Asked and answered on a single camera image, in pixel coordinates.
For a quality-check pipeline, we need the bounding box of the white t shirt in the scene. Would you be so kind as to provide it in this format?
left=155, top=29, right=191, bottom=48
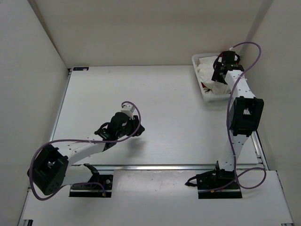
left=197, top=56, right=230, bottom=95

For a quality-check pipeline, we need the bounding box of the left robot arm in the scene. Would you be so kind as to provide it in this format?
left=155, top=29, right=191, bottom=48
left=27, top=112, right=145, bottom=200

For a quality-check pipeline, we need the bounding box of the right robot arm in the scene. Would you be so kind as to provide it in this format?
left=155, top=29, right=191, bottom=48
left=211, top=50, right=264, bottom=188

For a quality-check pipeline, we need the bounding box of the red t shirt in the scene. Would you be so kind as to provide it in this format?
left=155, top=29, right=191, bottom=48
left=201, top=81, right=213, bottom=93

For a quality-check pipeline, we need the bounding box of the white plastic basket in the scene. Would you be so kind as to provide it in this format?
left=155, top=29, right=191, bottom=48
left=191, top=53, right=230, bottom=102

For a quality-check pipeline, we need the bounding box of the blue label sticker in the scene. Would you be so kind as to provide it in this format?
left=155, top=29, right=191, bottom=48
left=73, top=67, right=89, bottom=71

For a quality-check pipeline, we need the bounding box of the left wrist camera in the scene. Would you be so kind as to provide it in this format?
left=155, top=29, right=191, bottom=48
left=121, top=104, right=135, bottom=119

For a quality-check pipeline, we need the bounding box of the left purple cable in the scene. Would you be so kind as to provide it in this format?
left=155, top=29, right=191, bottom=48
left=30, top=101, right=143, bottom=201

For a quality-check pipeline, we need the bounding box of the purple cable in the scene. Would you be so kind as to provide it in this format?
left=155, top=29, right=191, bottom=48
left=198, top=41, right=267, bottom=194
left=30, top=101, right=143, bottom=201

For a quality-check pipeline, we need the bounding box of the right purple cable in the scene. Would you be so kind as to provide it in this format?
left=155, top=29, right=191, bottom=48
left=198, top=41, right=267, bottom=194

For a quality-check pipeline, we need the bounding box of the aluminium table rail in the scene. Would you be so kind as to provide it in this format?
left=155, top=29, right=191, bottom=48
left=70, top=164, right=217, bottom=171

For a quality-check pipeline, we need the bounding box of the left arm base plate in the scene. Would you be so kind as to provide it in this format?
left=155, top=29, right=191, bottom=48
left=69, top=170, right=113, bottom=198

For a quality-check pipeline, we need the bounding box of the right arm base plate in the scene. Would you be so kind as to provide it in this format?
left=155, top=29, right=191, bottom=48
left=185, top=170, right=242, bottom=199

